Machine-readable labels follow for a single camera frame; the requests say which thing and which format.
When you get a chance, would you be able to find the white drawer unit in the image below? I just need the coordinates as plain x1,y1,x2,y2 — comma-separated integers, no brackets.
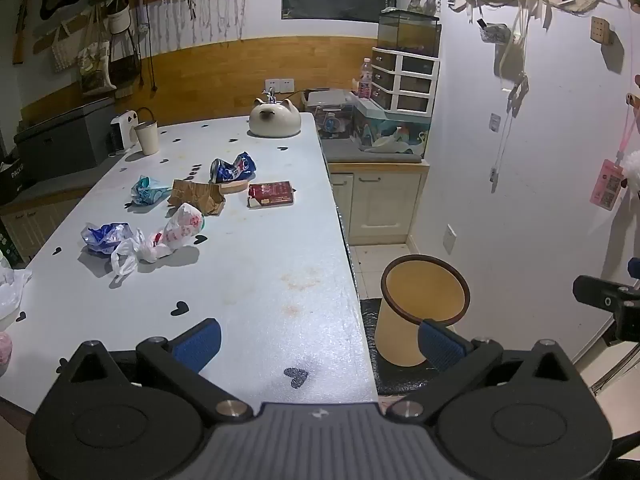
371,47,441,115

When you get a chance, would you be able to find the white hanging cable with charger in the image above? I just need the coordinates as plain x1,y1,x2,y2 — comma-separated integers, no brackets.
487,10,531,193

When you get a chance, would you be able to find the black cardboard box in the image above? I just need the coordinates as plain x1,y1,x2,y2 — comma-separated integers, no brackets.
0,157,23,206

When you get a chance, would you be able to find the cream floor cabinet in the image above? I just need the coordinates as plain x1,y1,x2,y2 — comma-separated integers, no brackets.
327,160,431,247

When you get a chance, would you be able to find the clear white plastic bag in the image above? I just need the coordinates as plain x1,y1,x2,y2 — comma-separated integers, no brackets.
0,266,33,321

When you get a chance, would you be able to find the small wall pocket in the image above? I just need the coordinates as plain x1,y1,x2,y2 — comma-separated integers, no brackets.
479,19,511,45

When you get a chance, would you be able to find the white cat-shaped container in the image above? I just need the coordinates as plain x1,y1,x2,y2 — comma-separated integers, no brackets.
248,99,302,137

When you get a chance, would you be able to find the white fluffy toy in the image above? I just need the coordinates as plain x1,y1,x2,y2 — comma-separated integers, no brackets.
620,149,640,201

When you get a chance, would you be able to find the cream side cabinet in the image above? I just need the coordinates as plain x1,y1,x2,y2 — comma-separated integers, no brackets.
0,200,81,266

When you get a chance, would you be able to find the white mesh bag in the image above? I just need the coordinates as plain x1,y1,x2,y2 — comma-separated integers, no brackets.
50,25,81,72

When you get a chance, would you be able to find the pink card on lanyard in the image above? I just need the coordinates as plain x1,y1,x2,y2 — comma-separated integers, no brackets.
590,105,640,210

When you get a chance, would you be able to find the white heart-print tablecloth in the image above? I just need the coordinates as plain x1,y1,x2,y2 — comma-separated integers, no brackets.
0,112,378,411

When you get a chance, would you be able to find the brown paper bag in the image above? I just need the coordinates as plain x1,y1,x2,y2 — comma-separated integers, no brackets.
167,179,227,217

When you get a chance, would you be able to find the wooden peg board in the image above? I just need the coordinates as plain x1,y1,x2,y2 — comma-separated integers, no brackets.
590,16,617,46

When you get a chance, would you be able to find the white and pink plastic bag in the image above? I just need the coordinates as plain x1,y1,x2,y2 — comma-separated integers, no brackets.
159,203,206,250

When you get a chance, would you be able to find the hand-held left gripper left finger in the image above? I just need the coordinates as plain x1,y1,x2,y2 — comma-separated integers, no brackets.
55,318,253,423

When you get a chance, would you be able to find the crushed blue can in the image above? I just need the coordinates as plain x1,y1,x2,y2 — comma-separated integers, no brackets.
210,152,258,184

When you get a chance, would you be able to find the white paper cup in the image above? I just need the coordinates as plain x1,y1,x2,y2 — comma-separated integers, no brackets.
133,119,161,156

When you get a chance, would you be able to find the black textured mat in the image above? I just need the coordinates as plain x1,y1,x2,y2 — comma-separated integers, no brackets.
359,297,458,396

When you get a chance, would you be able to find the grey counter mat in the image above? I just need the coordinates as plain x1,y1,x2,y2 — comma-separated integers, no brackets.
320,137,426,163

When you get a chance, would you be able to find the teal snack wrapper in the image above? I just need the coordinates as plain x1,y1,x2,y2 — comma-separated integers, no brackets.
131,175,172,206

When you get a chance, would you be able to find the grey storage box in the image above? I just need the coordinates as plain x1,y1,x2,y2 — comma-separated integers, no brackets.
14,96,118,181

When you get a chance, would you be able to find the small white heater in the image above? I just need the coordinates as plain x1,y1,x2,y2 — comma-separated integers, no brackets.
110,110,140,153

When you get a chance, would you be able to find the blue and white wrapper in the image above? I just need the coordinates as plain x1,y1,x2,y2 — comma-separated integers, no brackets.
81,222,133,257

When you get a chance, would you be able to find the glass fish tank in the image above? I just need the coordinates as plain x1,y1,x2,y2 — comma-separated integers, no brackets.
377,8,443,58

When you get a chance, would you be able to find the white macrame wall hanging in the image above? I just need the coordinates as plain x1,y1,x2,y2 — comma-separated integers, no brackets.
160,0,261,53

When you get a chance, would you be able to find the printed tote bag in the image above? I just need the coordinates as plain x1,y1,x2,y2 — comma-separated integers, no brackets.
77,10,118,96

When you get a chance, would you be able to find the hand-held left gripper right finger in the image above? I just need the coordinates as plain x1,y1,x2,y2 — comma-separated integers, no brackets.
387,319,583,423

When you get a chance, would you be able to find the tan bin with brown rim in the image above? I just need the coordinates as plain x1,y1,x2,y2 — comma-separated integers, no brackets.
376,254,471,367

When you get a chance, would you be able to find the teal framed aquarium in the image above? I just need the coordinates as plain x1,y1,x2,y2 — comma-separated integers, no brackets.
352,97,432,153

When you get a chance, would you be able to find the white hanging pot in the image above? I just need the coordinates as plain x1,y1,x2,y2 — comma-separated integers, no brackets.
106,0,132,36

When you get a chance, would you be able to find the water bottle with pink label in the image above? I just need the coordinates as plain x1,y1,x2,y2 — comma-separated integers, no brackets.
358,58,374,99

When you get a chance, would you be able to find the red box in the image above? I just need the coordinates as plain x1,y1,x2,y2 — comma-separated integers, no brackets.
247,180,296,209

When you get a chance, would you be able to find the clear plastic box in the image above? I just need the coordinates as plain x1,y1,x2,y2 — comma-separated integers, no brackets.
306,90,357,139

